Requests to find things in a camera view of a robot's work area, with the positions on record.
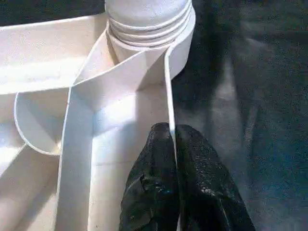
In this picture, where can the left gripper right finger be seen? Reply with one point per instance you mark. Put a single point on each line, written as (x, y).
(207, 187)

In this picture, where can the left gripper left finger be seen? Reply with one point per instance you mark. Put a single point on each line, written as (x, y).
(151, 187)

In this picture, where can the white plastic table top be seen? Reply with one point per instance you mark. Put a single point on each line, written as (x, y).
(72, 96)

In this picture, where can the white plastic table leg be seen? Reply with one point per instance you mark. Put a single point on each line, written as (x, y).
(149, 21)

